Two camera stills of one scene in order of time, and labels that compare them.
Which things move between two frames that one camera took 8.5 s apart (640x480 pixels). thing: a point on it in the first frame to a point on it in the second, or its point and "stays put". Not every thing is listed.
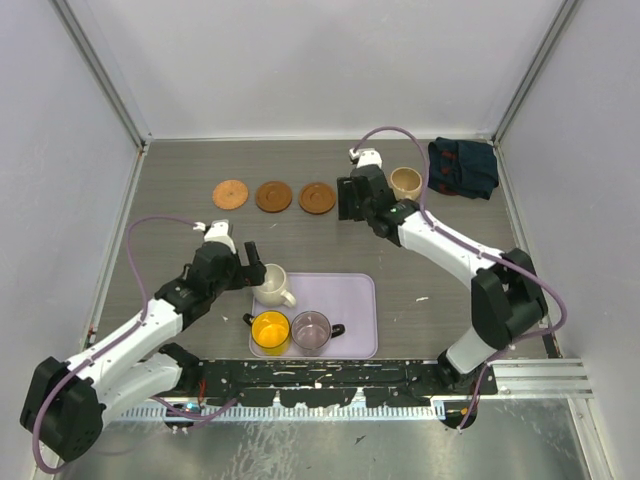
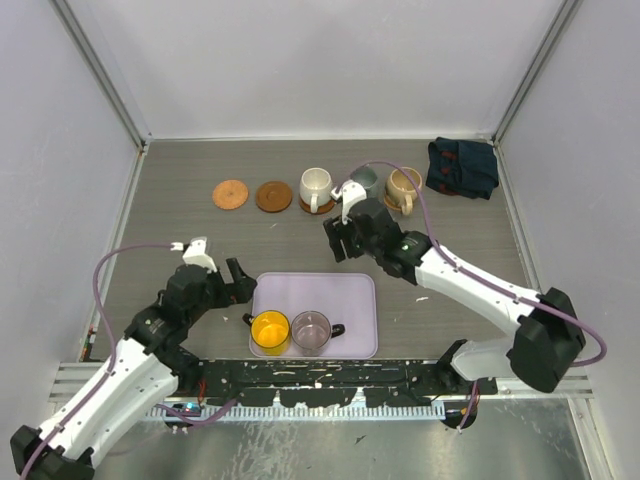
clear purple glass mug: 311,331 stays put
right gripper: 346,195 to 337,231
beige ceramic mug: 405,183 stays put
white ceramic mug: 270,293 to 315,187
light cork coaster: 230,194 stays put
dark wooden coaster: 274,196 stays put
